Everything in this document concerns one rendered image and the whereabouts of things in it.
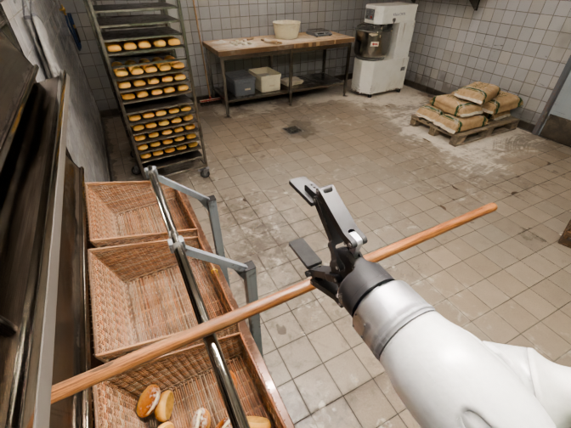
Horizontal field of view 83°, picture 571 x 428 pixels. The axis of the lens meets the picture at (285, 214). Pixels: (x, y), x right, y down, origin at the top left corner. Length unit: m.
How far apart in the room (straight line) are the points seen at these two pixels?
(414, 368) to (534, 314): 2.41
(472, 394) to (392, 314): 0.10
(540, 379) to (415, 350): 0.18
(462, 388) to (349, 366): 1.73
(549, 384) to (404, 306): 0.19
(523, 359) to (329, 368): 1.62
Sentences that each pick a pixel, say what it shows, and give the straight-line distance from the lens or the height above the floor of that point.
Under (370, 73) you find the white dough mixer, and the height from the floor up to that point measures 0.39.
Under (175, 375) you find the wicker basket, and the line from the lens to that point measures 1.36.
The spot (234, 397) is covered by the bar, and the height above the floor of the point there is 1.17.
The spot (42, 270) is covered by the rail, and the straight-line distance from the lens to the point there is 0.66.
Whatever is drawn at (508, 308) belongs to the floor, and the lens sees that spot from 2.70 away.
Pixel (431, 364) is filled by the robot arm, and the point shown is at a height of 1.53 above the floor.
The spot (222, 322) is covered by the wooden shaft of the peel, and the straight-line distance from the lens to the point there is 0.76.
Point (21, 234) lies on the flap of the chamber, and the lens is 0.82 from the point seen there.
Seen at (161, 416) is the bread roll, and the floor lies 0.64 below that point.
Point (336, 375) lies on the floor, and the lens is 2.05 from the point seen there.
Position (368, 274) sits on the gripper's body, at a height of 1.52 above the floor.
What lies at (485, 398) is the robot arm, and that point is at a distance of 0.37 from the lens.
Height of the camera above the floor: 1.83
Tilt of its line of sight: 38 degrees down
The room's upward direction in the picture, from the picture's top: straight up
